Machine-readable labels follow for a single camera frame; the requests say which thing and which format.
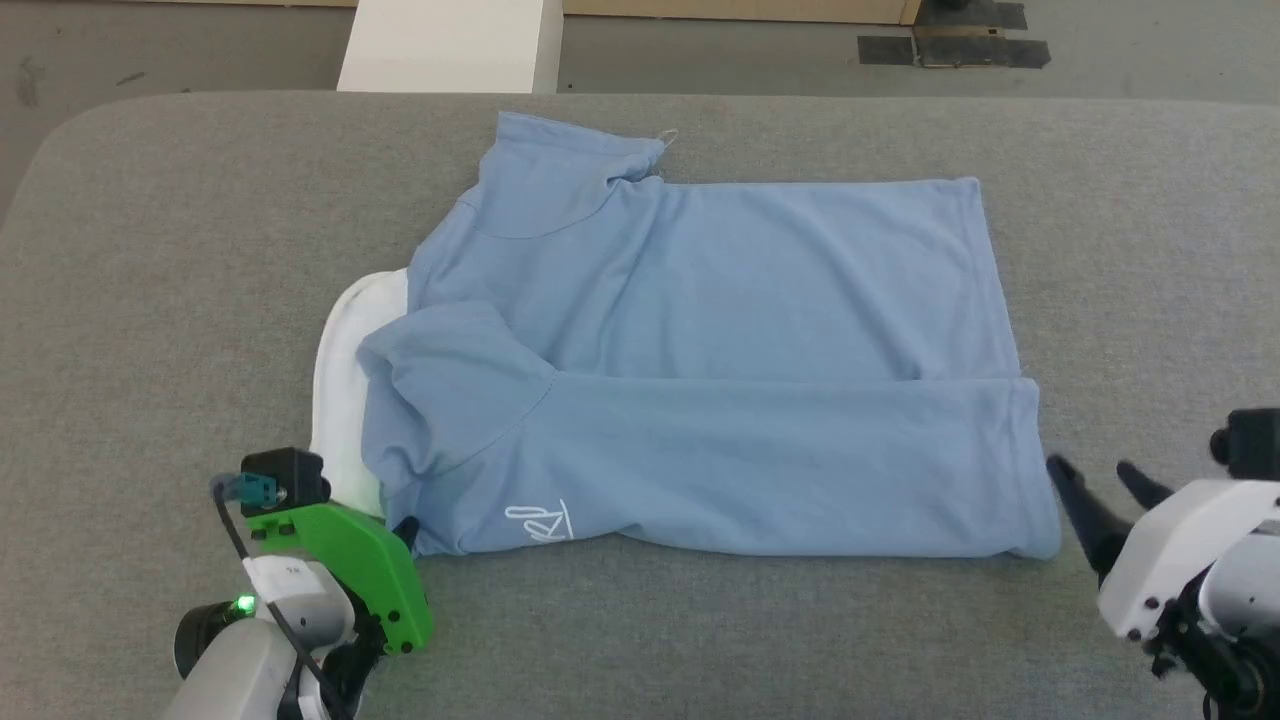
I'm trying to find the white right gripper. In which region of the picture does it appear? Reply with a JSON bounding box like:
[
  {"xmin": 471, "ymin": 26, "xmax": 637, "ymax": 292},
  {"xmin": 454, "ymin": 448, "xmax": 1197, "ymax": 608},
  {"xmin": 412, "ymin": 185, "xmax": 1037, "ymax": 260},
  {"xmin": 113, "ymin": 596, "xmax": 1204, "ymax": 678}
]
[{"xmin": 1046, "ymin": 455, "xmax": 1280, "ymax": 641}]

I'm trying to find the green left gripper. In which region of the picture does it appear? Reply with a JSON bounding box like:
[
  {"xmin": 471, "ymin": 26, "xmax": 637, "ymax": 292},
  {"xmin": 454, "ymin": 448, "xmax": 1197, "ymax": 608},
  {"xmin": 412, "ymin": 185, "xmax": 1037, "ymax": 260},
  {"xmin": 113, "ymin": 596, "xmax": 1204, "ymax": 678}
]
[{"xmin": 245, "ymin": 503, "xmax": 435, "ymax": 656}]

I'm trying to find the light blue polo shirt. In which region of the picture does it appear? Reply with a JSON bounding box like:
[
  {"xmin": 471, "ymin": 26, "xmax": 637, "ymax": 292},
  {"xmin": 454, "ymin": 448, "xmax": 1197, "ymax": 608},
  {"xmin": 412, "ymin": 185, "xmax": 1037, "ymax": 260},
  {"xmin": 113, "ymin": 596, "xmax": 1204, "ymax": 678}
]
[{"xmin": 310, "ymin": 110, "xmax": 1063, "ymax": 561}]

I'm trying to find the long black floor tape strip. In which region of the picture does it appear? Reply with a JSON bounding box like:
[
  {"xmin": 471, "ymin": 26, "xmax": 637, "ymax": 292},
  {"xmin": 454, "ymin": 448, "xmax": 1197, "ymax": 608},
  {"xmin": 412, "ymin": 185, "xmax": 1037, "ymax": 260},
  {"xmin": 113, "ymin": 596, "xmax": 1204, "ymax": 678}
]
[{"xmin": 858, "ymin": 36, "xmax": 1052, "ymax": 70}]

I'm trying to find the white rectangular box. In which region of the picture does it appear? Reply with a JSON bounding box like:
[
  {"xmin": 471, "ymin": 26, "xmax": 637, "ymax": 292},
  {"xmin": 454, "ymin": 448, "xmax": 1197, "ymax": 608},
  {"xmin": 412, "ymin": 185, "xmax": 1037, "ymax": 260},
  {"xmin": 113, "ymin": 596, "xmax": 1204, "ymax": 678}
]
[{"xmin": 337, "ymin": 0, "xmax": 564, "ymax": 94}]

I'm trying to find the short black floor tape strip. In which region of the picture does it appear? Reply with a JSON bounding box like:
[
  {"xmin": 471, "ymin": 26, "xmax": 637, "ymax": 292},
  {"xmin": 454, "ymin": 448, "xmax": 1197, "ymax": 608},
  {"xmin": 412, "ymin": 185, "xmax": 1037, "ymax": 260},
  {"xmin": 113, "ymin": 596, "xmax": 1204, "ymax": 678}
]
[{"xmin": 915, "ymin": 0, "xmax": 1029, "ymax": 31}]

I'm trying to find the black cable with teal plug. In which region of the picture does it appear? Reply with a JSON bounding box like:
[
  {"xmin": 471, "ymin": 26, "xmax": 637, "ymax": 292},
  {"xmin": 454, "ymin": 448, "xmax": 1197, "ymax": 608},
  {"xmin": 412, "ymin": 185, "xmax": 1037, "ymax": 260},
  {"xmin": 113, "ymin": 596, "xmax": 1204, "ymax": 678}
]
[{"xmin": 209, "ymin": 473, "xmax": 353, "ymax": 720}]

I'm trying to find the lemon print wooden frame partition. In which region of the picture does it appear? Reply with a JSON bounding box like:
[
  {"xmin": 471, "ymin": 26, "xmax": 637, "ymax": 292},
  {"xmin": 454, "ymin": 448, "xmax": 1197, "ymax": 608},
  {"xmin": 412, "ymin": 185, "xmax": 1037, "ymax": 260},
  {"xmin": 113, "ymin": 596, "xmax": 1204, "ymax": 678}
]
[{"xmin": 190, "ymin": 0, "xmax": 923, "ymax": 27}]

